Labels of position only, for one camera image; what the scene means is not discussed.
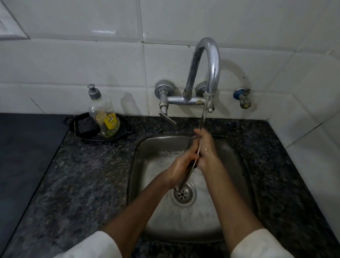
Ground person's right hand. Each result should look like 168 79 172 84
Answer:
193 128 226 174

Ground person's left hand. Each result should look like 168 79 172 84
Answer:
165 137 201 188

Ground steel utensil with long handle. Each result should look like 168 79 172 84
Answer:
175 137 203 192

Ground person's right forearm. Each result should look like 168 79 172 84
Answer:
202 166 265 253

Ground person's left forearm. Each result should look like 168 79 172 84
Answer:
102 173 177 258

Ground steel sink drain strainer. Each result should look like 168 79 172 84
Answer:
173 183 196 206

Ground stainless steel sink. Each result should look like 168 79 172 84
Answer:
127 135 259 243

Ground clear dish soap pump bottle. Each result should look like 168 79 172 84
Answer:
87 84 120 139

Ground black oval tray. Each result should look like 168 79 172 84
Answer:
63 112 133 142

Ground blue-handled wall tap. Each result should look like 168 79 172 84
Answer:
233 87 252 109

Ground chrome wall-mounted faucet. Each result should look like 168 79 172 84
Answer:
154 37 221 126

